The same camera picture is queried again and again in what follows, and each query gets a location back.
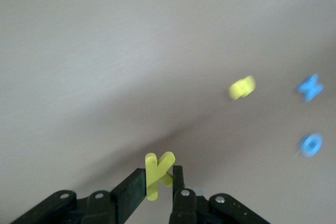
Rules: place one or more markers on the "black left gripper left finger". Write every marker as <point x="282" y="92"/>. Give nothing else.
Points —
<point x="131" y="190"/>

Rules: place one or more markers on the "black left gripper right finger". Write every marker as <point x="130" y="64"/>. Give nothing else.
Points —
<point x="183" y="208"/>

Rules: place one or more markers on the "yellow letter k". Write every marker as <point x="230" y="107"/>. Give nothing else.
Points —
<point x="153" y="174"/>

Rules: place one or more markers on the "yellow letter s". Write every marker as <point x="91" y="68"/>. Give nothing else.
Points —
<point x="240" y="89"/>

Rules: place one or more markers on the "blue letter o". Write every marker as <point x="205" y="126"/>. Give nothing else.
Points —
<point x="302" y="145"/>

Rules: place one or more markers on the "brown table cover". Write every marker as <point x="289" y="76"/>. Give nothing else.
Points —
<point x="105" y="51"/>

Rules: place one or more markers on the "blue letter x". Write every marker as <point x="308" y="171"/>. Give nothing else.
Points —
<point x="309" y="87"/>

